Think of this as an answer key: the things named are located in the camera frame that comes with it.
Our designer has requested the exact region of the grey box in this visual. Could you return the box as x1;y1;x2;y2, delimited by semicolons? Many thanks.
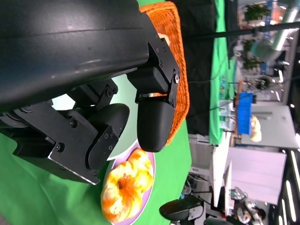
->
241;105;299;150

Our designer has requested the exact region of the oval orange swirl bread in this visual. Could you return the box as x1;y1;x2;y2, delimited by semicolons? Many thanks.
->
127;149;153;175

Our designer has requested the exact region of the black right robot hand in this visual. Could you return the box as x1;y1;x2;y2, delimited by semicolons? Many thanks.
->
159;195;204;221

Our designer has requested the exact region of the blue crate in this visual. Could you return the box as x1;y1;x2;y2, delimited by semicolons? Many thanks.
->
238;92;254;135

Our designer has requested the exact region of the black pole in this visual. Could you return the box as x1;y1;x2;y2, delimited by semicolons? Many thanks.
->
187;21;300;41

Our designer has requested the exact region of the pale orange bread model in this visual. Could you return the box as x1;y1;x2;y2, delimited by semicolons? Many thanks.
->
249;114;262;143

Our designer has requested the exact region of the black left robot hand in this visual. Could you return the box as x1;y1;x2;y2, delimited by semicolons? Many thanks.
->
0;0;181;186

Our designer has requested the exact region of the green backdrop cloth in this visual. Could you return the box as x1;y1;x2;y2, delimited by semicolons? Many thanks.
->
208;0;238;145

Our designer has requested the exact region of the ring-shaped orange swirl bread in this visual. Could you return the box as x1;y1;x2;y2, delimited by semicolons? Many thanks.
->
100;161;154;223

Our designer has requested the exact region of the orange wicker basket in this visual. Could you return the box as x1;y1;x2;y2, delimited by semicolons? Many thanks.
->
139;1;190;146

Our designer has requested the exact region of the pale green bowl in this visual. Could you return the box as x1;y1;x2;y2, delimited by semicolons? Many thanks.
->
50;75;141;162

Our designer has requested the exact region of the lavender plate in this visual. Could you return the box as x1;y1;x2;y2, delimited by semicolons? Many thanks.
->
103;145;157;223

